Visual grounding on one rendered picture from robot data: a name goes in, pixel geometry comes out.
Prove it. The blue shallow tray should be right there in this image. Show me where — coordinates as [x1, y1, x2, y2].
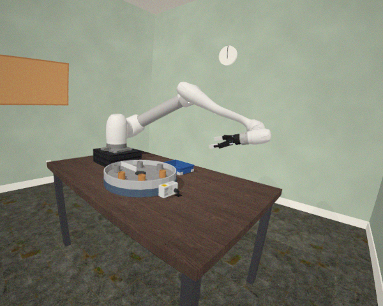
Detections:
[163, 159, 194, 175]

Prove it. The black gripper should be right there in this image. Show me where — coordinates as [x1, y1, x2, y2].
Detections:
[209, 134, 240, 149]

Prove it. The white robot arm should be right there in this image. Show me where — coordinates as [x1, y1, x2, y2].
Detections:
[101, 82, 271, 154]

